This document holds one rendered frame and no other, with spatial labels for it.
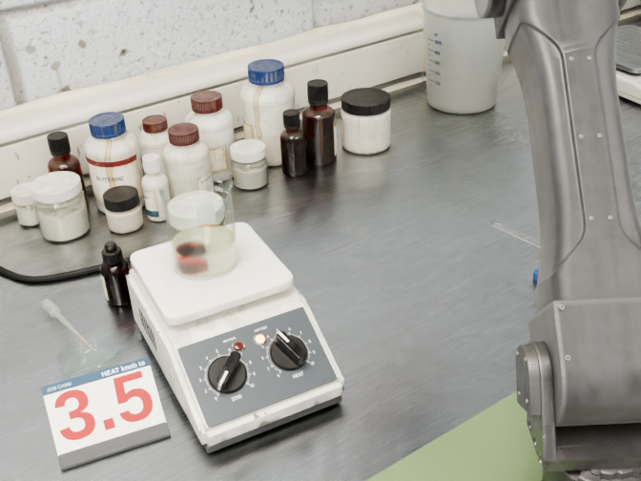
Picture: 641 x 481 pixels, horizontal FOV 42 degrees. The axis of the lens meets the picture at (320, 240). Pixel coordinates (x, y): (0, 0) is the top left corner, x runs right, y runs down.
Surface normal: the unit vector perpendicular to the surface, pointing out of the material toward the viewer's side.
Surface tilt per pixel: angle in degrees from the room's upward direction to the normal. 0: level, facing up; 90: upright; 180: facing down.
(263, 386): 30
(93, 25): 90
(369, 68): 90
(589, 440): 1
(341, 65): 90
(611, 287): 43
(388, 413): 0
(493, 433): 2
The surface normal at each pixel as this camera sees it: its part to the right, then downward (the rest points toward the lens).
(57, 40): 0.56, 0.42
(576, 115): -0.02, -0.26
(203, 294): -0.04, -0.85
